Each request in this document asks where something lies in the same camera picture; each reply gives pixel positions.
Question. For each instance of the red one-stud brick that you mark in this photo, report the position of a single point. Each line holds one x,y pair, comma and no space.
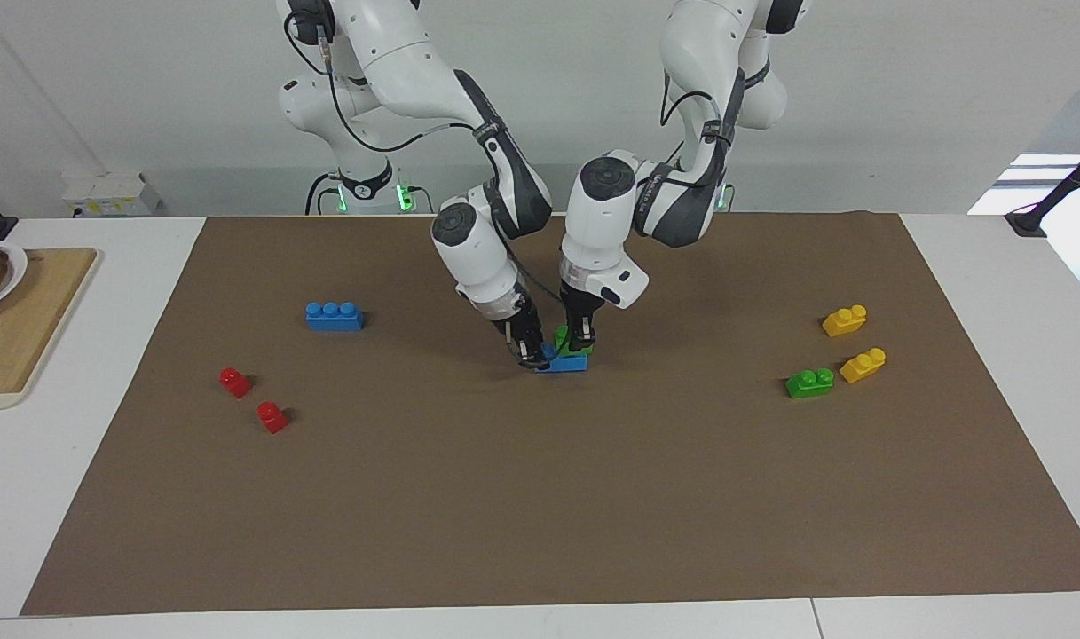
235,382
272,418

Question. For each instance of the brown paper table mat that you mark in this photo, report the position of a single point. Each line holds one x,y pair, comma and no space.
540,497

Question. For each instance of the plain green two-stud brick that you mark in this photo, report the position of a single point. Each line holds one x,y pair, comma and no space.
564,348

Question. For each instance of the wooden cutting board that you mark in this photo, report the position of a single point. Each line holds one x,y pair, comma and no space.
25,328

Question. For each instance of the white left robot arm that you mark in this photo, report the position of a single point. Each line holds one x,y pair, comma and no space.
681,195

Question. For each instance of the black camera stand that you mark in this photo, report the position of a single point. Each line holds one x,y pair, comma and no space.
1059,191

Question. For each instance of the white plate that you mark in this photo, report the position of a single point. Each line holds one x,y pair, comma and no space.
14,266

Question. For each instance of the blue three-stud brick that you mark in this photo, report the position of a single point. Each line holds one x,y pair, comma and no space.
566,365
334,317

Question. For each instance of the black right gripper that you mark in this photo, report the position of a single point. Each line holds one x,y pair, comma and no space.
519,321

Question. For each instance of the green brick with white-marked studs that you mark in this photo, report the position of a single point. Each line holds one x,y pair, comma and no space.
809,383

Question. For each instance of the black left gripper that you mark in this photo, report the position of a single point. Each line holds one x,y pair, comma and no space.
582,306

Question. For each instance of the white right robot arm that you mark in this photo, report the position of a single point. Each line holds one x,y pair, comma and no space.
415,80

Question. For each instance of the white power box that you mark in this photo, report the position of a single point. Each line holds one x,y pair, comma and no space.
109,195

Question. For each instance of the yellow two-stud brick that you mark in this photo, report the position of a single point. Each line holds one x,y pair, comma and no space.
863,366
845,320

